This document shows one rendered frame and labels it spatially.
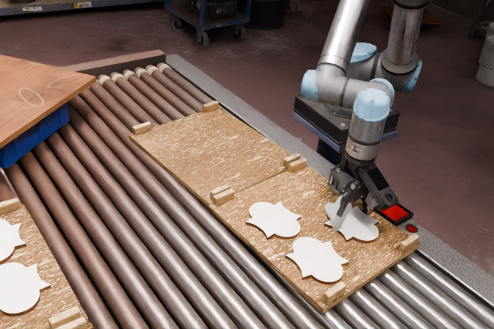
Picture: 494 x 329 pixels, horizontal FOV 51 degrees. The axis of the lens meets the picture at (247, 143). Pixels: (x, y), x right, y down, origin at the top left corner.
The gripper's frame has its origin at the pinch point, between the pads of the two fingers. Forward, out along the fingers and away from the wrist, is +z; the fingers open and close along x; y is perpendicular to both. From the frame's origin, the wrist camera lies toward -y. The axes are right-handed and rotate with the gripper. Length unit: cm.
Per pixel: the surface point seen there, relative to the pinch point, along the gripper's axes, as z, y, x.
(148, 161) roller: 2, 55, 27
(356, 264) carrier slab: 0.7, -9.7, 9.7
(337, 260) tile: -0.4, -7.0, 13.5
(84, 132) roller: 2, 79, 35
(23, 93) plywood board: -11, 89, 49
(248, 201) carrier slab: 0.4, 22.0, 16.1
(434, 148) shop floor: 93, 82, -207
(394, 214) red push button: 1.3, -3.2, -13.8
